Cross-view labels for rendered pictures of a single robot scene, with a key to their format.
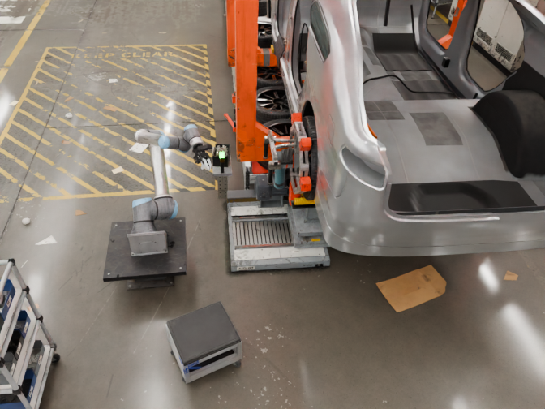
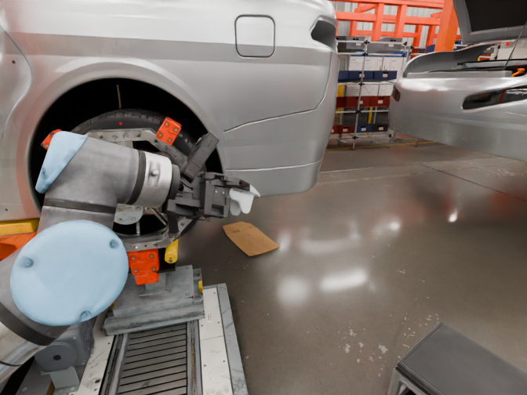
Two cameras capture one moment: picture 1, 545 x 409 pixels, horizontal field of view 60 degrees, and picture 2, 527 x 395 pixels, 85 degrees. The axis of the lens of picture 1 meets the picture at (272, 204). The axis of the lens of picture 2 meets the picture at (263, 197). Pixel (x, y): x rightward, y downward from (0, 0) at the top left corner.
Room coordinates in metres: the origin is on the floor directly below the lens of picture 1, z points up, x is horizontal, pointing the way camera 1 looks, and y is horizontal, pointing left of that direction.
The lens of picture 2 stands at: (2.56, 1.03, 1.31)
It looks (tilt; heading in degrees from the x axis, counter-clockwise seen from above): 22 degrees down; 264
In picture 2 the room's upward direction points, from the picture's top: straight up
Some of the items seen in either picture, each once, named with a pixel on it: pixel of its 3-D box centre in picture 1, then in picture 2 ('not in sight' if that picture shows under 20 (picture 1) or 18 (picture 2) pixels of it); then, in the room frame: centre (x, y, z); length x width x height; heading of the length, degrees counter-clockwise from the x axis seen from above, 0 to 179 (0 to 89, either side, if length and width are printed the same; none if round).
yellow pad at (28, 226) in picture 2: not in sight; (22, 222); (3.54, -0.24, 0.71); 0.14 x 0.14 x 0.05; 9
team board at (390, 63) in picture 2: not in sight; (373, 95); (-0.49, -5.38, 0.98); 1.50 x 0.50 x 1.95; 10
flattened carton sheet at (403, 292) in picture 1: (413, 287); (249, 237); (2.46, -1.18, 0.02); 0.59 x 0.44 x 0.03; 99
